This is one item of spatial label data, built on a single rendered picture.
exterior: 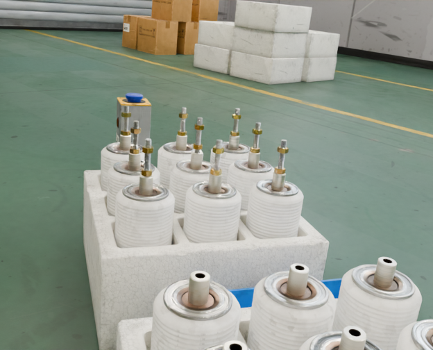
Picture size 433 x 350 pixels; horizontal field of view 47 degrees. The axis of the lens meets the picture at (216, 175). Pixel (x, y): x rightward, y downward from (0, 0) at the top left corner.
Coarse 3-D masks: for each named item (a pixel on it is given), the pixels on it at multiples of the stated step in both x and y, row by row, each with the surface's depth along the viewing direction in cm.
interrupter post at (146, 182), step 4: (140, 176) 81; (144, 176) 81; (148, 176) 81; (152, 176) 81; (140, 180) 81; (144, 180) 80; (148, 180) 80; (152, 180) 81; (140, 184) 81; (144, 184) 81; (148, 184) 81; (152, 184) 81; (140, 188) 81; (144, 188) 81; (148, 188) 81; (152, 188) 82; (140, 192) 81; (144, 192) 81; (148, 192) 81; (152, 192) 82
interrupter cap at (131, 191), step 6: (126, 186) 83; (132, 186) 84; (138, 186) 84; (156, 186) 84; (162, 186) 84; (126, 192) 81; (132, 192) 81; (138, 192) 82; (156, 192) 83; (162, 192) 82; (168, 192) 82; (132, 198) 79; (138, 198) 79; (144, 198) 79; (150, 198) 80; (156, 198) 79; (162, 198) 80
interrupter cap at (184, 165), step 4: (180, 160) 98; (184, 160) 98; (188, 160) 99; (204, 160) 99; (176, 164) 96; (180, 164) 97; (184, 164) 97; (188, 164) 97; (204, 164) 98; (208, 164) 98; (212, 164) 98; (180, 168) 94; (184, 168) 95; (188, 168) 95; (204, 168) 96; (208, 168) 96; (188, 172) 93; (192, 172) 93; (196, 172) 93; (200, 172) 93; (204, 172) 93; (208, 172) 94
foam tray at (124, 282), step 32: (96, 192) 99; (96, 224) 86; (96, 256) 83; (128, 256) 77; (160, 256) 78; (192, 256) 80; (224, 256) 82; (256, 256) 84; (288, 256) 86; (320, 256) 88; (96, 288) 84; (128, 288) 79; (160, 288) 80; (96, 320) 86
